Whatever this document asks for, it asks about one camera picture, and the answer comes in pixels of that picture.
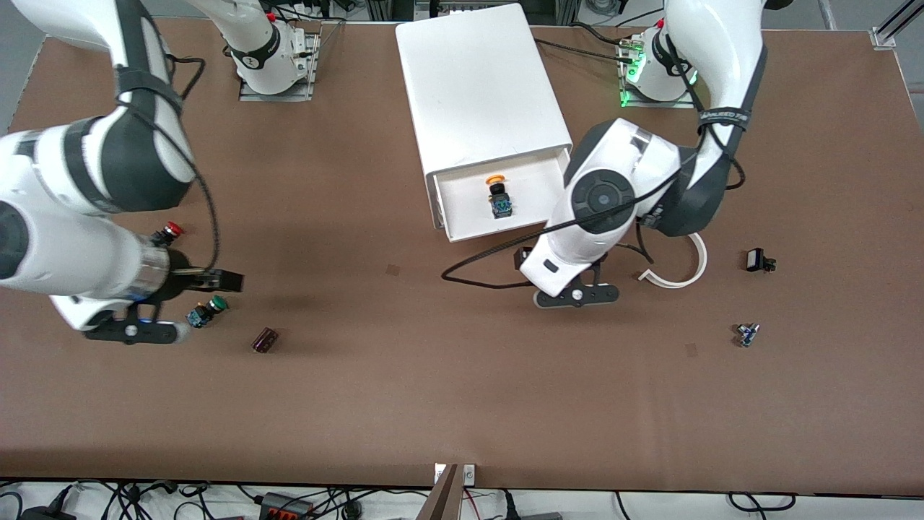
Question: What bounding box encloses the yellow push button switch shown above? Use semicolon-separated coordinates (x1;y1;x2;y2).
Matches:
485;173;515;220

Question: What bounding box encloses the white drawer with black slot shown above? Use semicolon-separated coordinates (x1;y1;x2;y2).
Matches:
432;153;572;243

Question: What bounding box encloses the black power strip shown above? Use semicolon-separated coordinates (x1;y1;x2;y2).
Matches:
260;492;315;520

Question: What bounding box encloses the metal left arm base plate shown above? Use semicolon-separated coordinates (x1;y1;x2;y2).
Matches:
619;36;698;110

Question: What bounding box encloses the white drawer cabinet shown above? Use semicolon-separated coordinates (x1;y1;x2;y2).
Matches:
395;3;573;230

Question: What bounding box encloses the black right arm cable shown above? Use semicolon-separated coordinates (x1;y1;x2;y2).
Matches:
115;54;221;275

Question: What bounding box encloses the small white bracket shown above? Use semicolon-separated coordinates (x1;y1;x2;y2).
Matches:
433;464;477;486

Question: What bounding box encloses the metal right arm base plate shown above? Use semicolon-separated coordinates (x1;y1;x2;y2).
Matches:
238;25;322;103

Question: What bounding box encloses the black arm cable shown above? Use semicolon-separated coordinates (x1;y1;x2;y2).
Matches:
115;54;221;275
440;36;748;290

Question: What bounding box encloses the green push button switch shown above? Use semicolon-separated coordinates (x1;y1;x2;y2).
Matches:
186;295;229;329

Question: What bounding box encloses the brown wooden beam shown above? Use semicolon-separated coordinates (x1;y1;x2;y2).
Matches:
417;464;463;520

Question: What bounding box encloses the white curved plastic part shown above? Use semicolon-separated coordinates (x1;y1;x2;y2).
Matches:
638;233;709;290

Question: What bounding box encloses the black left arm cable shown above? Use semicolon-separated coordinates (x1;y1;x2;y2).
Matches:
440;36;748;290

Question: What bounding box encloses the black cable on table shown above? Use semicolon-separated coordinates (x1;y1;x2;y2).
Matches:
536;38;630;64

